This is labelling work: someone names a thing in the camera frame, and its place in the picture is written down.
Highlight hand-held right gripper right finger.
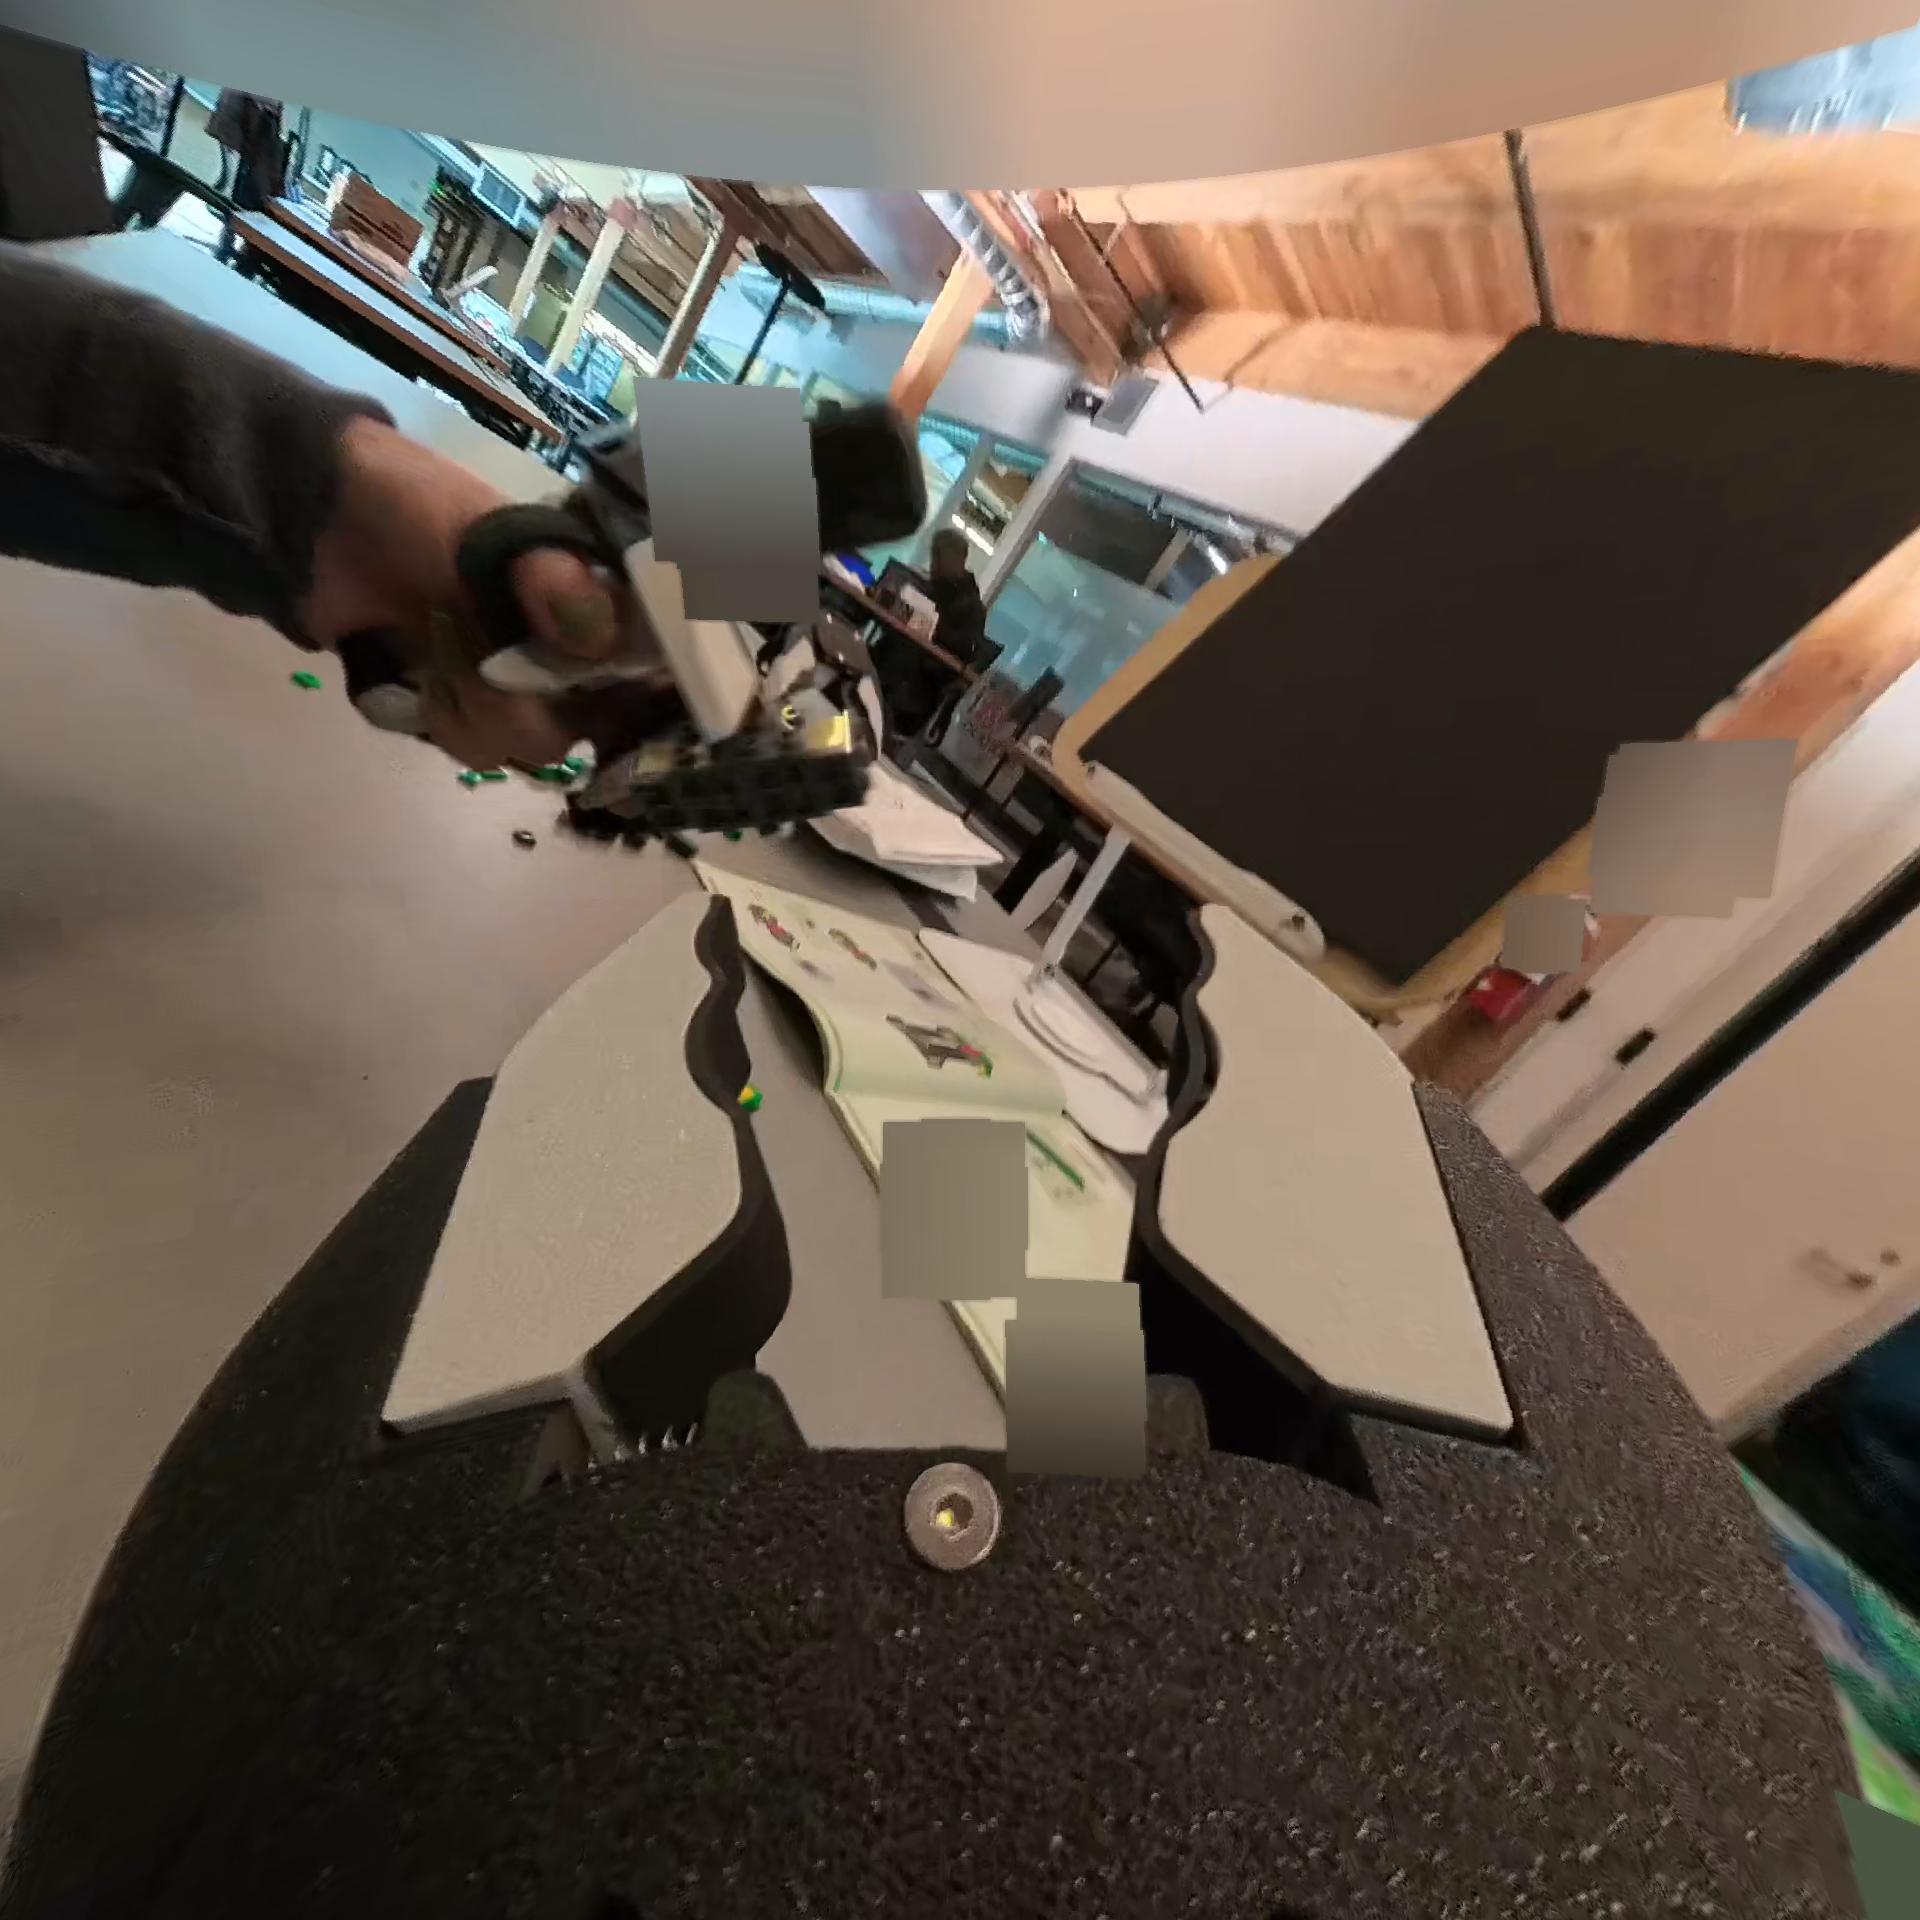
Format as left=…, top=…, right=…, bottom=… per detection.
left=1132, top=898, right=1516, bottom=1449

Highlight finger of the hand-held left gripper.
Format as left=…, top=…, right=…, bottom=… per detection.
left=761, top=635, right=893, bottom=769
left=620, top=543, right=761, bottom=737

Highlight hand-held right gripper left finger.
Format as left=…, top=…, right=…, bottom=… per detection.
left=385, top=886, right=790, bottom=1466

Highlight dark grey tan brick assembly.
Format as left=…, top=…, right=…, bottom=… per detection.
left=567, top=702, right=875, bottom=855

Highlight person's left forearm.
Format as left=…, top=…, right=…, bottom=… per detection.
left=0, top=246, right=400, bottom=643

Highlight grey desk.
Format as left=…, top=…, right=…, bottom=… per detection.
left=0, top=225, right=1147, bottom=1673

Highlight person's left hand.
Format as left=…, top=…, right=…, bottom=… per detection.
left=307, top=419, right=684, bottom=769

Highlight white paper sheets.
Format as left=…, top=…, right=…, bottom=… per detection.
left=818, top=759, right=1004, bottom=909

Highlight pile of small loose bricks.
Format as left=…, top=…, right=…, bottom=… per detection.
left=293, top=671, right=595, bottom=855

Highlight white round stand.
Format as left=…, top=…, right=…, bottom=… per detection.
left=1011, top=833, right=1172, bottom=1123

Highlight brick instruction booklet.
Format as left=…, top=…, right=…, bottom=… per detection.
left=698, top=862, right=1145, bottom=1402

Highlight long wooden table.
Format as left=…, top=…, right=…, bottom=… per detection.
left=221, top=205, right=577, bottom=449

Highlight black topped wooden table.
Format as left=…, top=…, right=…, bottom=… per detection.
left=1048, top=322, right=1920, bottom=1034

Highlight green printed box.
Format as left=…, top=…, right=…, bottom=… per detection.
left=1722, top=1352, right=1920, bottom=1826

